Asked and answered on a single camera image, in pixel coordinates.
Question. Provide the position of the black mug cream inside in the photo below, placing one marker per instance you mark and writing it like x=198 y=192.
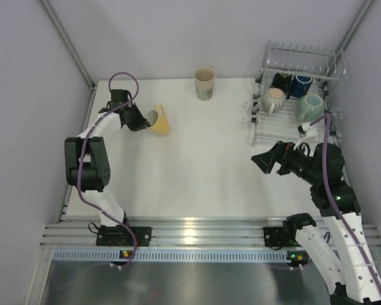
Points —
x=282 y=81

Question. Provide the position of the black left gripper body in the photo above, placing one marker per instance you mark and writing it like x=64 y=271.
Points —
x=132 y=103

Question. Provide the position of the tall beige floral cup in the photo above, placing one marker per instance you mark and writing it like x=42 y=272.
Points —
x=204 y=78

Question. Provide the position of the right aluminium frame post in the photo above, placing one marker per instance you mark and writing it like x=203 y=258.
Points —
x=362 y=13

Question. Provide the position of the left aluminium frame post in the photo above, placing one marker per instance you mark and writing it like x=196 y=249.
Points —
x=62 y=33

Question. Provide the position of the perforated cable duct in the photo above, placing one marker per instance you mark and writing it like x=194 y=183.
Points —
x=151 y=255

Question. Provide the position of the yellow mug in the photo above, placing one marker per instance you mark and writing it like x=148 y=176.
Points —
x=157 y=121

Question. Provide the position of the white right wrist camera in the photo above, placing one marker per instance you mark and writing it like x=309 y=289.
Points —
x=307 y=132

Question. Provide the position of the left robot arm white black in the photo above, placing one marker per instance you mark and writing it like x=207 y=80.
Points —
x=87 y=166

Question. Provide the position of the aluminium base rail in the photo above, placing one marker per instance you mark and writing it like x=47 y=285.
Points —
x=171 y=232

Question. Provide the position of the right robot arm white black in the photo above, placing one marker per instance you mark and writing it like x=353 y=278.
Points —
x=348 y=271

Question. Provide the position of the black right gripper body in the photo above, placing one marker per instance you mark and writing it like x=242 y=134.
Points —
x=295 y=161

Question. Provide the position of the aluminium frame post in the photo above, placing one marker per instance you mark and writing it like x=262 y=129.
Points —
x=362 y=13
x=62 y=33

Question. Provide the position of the grey striped mug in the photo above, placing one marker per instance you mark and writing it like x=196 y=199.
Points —
x=272 y=100

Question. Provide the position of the teal green mug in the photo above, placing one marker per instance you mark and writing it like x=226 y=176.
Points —
x=309 y=108

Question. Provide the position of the dark blue mug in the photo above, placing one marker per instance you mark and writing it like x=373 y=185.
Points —
x=300 y=85

